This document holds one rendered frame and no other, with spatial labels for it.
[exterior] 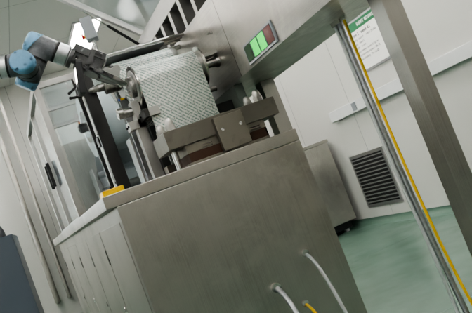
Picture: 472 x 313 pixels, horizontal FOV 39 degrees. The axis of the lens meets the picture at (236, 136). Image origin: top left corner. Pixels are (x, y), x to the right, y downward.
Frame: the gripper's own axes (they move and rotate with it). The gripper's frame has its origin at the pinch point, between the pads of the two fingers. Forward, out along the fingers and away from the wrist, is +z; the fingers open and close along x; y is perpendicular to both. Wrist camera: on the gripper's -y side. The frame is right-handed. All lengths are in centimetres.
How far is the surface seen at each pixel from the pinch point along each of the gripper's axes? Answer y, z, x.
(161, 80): 4.6, 11.9, -6.8
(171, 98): -0.2, 17.5, -6.8
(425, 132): -6, 75, -80
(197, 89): 6.5, 24.8, -6.8
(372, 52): 185, 195, 247
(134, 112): -7.7, 7.7, 0.5
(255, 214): -33, 51, -32
